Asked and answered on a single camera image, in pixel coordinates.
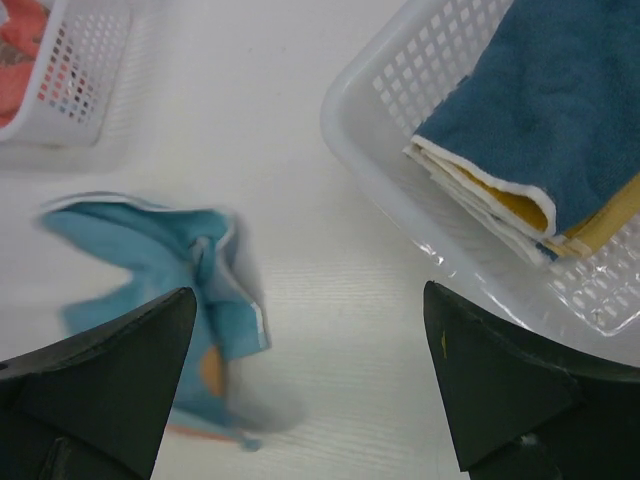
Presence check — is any light blue patterned towel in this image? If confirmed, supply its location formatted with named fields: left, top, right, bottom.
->
left=34, top=192, right=306, bottom=454

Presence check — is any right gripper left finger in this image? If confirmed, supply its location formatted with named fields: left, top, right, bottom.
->
left=1, top=288, right=196, bottom=479

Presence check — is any yellow grey towel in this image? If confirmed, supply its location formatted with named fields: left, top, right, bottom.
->
left=409, top=1, right=639, bottom=261

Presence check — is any red white towel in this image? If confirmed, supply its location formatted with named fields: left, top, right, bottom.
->
left=1, top=0, right=50, bottom=127

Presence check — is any empty white basket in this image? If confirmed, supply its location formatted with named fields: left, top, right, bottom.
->
left=321, top=1, right=639, bottom=365

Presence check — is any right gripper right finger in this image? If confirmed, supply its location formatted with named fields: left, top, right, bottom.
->
left=423, top=281, right=639, bottom=479

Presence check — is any white basket with towels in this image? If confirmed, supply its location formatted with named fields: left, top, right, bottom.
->
left=1, top=1, right=134, bottom=147

